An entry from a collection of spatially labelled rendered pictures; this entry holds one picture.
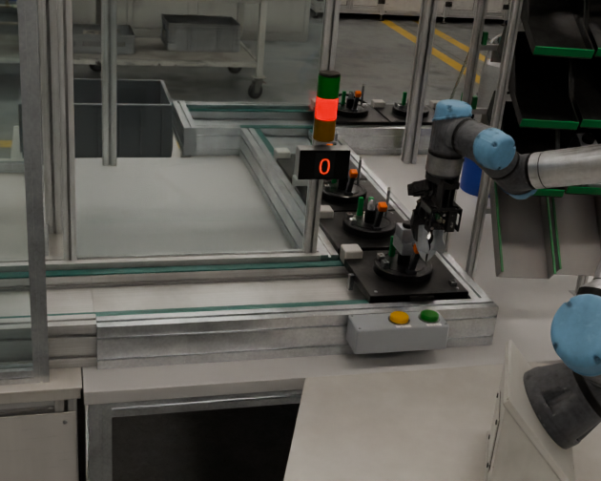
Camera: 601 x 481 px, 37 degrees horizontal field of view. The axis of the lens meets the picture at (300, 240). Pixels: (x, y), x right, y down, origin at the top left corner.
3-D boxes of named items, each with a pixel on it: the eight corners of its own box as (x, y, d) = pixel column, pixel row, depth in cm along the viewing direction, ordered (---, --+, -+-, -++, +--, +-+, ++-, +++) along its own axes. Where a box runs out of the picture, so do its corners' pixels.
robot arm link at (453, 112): (455, 111, 180) (426, 98, 186) (446, 162, 184) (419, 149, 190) (484, 107, 184) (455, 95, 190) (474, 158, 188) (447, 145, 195)
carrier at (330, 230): (426, 253, 232) (433, 207, 227) (337, 256, 226) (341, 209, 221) (395, 217, 253) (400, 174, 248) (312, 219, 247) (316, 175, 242)
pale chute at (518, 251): (549, 279, 214) (556, 273, 210) (495, 277, 213) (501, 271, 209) (538, 172, 224) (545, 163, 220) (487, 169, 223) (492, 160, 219)
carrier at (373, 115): (389, 127, 334) (393, 94, 329) (326, 127, 328) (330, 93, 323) (368, 109, 355) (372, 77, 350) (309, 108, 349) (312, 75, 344)
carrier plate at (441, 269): (467, 299, 209) (468, 291, 209) (369, 303, 203) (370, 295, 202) (428, 255, 231) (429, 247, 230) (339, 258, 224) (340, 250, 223)
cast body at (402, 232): (419, 255, 212) (423, 227, 209) (401, 256, 210) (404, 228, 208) (406, 240, 219) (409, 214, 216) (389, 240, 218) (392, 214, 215)
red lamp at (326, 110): (339, 120, 206) (341, 99, 204) (318, 120, 205) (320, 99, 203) (333, 115, 211) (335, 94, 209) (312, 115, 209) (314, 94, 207)
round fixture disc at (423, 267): (440, 282, 212) (442, 275, 211) (383, 284, 208) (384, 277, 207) (419, 257, 224) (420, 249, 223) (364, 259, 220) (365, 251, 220)
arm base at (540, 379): (574, 466, 158) (626, 442, 154) (527, 408, 154) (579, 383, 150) (564, 409, 171) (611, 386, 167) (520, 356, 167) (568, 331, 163)
